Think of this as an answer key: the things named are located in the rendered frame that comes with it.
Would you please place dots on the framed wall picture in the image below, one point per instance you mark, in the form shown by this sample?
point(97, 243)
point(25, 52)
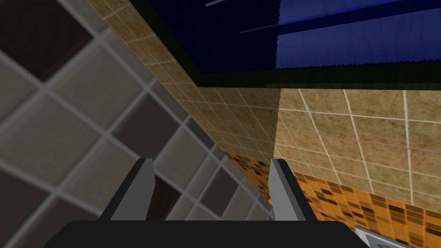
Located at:
point(377, 239)

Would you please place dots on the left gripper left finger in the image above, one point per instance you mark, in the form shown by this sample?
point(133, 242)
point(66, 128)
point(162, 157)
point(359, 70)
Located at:
point(132, 196)

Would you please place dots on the blue cupboard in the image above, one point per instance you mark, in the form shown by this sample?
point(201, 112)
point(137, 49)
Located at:
point(310, 38)

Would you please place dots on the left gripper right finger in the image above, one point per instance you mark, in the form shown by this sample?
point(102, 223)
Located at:
point(284, 196)

